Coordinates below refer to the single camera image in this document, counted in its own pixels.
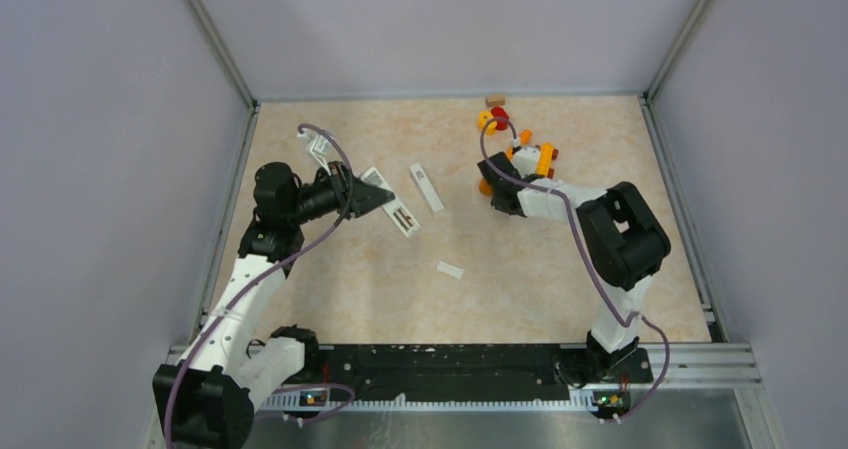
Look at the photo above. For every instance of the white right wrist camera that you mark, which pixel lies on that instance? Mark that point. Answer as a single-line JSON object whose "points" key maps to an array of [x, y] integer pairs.
{"points": [[525, 159]]}

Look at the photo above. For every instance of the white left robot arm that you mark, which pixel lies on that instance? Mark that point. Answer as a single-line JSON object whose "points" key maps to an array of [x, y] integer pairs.
{"points": [[210, 396]]}

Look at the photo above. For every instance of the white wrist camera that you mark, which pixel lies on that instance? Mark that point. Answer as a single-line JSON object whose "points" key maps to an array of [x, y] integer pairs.
{"points": [[525, 159], [317, 146]]}

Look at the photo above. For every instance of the white remote battery cover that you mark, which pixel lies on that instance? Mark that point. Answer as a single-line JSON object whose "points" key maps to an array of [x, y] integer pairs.
{"points": [[426, 187]]}

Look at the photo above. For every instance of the small white battery door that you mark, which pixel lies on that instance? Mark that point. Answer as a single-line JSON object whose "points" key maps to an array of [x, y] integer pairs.
{"points": [[450, 270]]}

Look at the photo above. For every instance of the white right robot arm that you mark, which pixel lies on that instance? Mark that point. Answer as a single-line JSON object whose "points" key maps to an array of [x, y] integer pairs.
{"points": [[619, 239]]}

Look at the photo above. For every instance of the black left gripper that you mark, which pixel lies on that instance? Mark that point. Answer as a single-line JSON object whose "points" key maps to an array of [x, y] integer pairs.
{"points": [[368, 197]]}

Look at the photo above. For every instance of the red round toy block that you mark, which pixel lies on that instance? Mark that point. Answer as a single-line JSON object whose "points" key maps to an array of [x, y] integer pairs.
{"points": [[501, 117]]}

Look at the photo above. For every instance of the small wooden block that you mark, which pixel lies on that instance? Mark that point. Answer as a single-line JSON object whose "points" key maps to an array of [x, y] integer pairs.
{"points": [[495, 100]]}

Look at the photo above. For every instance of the yellow round toy block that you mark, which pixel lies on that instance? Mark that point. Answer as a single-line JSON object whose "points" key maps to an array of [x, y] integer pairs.
{"points": [[486, 123]]}

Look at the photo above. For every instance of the yellow toy car red wheels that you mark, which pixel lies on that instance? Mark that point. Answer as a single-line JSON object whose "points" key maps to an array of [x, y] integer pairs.
{"points": [[547, 154]]}

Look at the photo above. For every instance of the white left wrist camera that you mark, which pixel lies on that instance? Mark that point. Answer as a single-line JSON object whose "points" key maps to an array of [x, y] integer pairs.
{"points": [[317, 146]]}

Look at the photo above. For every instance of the white remote control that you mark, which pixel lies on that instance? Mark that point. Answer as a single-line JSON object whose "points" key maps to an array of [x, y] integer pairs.
{"points": [[395, 209]]}

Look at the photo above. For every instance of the orange toy microphone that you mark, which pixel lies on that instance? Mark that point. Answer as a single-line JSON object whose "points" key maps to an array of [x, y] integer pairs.
{"points": [[486, 188]]}

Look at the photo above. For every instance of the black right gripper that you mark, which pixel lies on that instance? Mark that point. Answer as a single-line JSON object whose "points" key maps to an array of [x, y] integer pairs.
{"points": [[493, 203]]}

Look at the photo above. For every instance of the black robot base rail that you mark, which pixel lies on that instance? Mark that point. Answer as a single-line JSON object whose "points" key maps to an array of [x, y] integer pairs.
{"points": [[453, 373]]}

